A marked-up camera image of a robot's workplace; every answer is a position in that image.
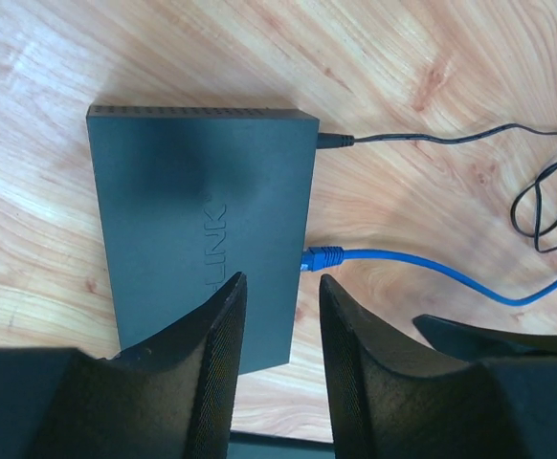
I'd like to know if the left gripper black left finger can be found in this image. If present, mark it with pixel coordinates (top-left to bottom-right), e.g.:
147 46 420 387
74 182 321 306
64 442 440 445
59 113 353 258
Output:
0 273 247 458

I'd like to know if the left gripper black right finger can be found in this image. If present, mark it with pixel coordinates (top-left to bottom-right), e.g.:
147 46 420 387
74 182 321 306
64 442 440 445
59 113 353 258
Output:
319 275 557 458

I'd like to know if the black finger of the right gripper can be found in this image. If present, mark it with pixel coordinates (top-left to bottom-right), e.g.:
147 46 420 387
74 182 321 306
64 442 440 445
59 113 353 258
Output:
412 315 557 357

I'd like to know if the blue ethernet cable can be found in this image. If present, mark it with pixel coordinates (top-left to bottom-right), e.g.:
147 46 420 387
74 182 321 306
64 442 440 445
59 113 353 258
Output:
300 244 557 307

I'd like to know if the black network switch box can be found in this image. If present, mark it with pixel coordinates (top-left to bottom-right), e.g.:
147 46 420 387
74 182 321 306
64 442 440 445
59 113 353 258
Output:
86 104 320 373

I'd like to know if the thin black adapter cord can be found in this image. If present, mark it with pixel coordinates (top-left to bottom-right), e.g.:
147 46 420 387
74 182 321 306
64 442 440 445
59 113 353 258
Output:
315 122 557 254

